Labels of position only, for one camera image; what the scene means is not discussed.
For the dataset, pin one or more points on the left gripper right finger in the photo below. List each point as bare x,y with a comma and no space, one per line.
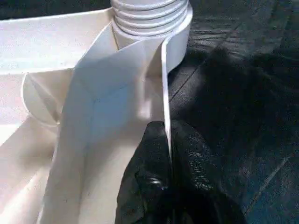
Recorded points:
198,186

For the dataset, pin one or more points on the black work mat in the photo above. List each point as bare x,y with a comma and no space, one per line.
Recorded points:
245,105

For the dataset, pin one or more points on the white plastic table top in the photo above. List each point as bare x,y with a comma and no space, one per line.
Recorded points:
46,70

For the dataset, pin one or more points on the white plastic table leg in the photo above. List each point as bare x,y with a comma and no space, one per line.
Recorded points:
149,16

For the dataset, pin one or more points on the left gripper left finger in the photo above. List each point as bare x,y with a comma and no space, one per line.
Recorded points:
149,182

